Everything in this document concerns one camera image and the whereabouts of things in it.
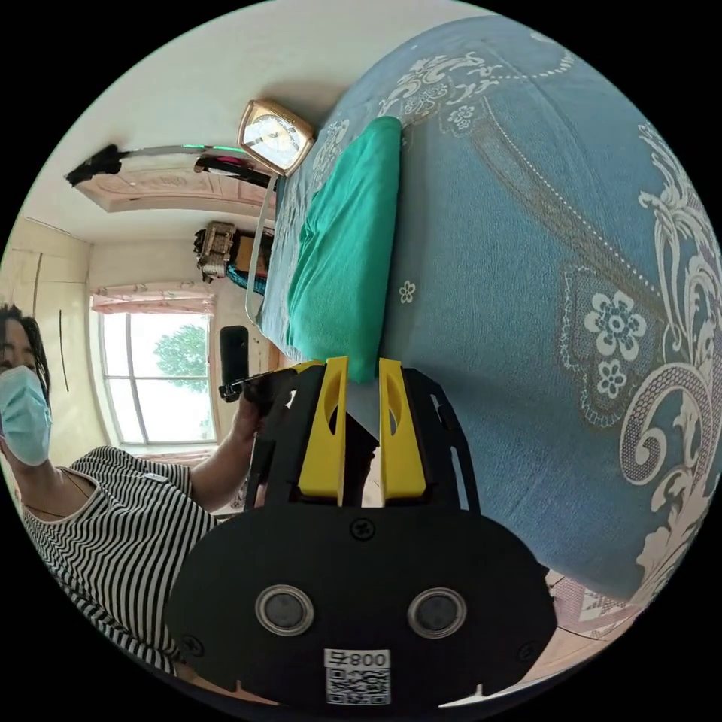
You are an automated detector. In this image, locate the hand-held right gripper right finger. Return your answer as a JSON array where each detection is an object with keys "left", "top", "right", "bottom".
[{"left": 378, "top": 357, "right": 427, "bottom": 502}]

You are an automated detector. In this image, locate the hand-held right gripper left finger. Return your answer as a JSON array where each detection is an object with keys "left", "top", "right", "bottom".
[{"left": 297, "top": 356, "right": 348, "bottom": 505}]

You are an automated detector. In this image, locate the blue green long sleeve shirt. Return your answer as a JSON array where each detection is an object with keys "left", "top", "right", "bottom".
[{"left": 284, "top": 115, "right": 403, "bottom": 386}]

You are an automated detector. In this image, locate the person's left forearm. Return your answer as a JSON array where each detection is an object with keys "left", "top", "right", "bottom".
[{"left": 189, "top": 434, "right": 256, "bottom": 515}]

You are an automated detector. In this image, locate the person's left hand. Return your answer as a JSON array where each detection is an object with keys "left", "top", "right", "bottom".
[{"left": 231, "top": 389, "right": 296, "bottom": 454}]

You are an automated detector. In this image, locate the window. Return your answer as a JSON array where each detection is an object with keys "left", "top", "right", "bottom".
[{"left": 99, "top": 310, "right": 219, "bottom": 447}]

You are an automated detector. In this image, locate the beige woven basket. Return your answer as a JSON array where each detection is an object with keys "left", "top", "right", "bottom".
[{"left": 194, "top": 220, "right": 239, "bottom": 284}]

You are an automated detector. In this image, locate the pink curtain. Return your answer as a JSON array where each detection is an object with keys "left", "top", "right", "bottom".
[{"left": 89, "top": 284, "right": 218, "bottom": 317}]

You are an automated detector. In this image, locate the bed with blue printed sheet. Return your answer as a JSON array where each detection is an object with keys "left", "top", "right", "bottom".
[{"left": 254, "top": 15, "right": 722, "bottom": 608}]

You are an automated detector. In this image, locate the person's body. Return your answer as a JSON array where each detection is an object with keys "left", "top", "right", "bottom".
[{"left": 0, "top": 302, "right": 228, "bottom": 681}]

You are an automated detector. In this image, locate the gold framed clock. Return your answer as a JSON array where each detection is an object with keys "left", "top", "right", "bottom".
[{"left": 236, "top": 99, "right": 317, "bottom": 177}]

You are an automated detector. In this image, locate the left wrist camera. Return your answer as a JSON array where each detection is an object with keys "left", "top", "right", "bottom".
[{"left": 218, "top": 325, "right": 251, "bottom": 390}]

